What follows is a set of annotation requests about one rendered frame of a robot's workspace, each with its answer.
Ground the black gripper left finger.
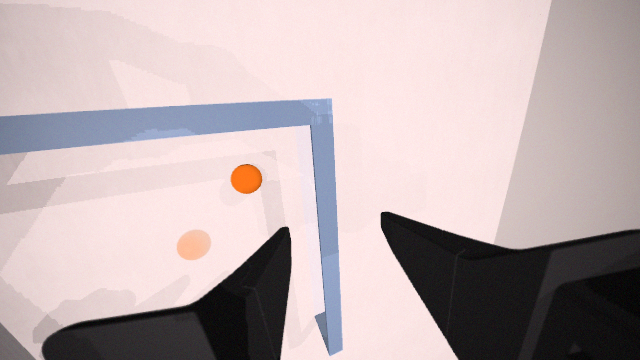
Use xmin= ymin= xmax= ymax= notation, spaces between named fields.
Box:
xmin=42 ymin=226 xmax=292 ymax=360

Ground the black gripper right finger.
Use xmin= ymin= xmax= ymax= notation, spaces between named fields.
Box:
xmin=380 ymin=211 xmax=640 ymax=360

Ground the blue l-shaped wall top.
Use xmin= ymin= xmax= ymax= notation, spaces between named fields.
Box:
xmin=0 ymin=98 xmax=343 ymax=356

